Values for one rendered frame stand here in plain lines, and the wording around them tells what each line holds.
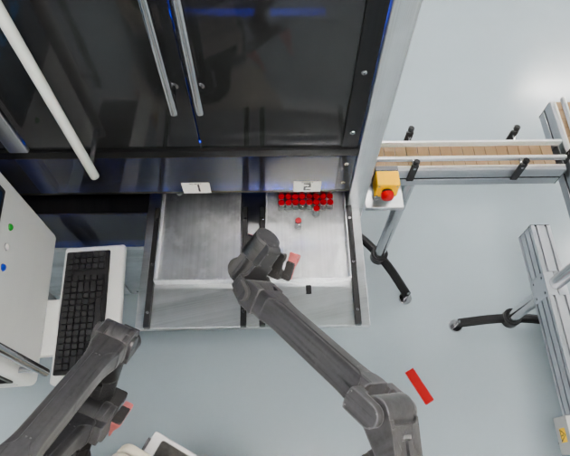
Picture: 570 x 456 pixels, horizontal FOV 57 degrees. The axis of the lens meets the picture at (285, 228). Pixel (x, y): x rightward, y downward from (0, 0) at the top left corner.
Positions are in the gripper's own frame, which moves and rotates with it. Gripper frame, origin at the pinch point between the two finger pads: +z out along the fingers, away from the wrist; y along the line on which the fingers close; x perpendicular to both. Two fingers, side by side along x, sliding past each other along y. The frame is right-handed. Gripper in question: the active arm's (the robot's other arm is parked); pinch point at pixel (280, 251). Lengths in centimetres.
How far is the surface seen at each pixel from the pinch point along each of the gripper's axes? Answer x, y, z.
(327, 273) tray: 14.8, -2.3, 33.7
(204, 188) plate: -0.9, 38.4, 19.2
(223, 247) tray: 16.6, 30.0, 23.2
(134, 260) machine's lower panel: 45, 78, 39
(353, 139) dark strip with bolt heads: -28.1, -1.7, 24.1
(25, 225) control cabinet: 20, 75, -13
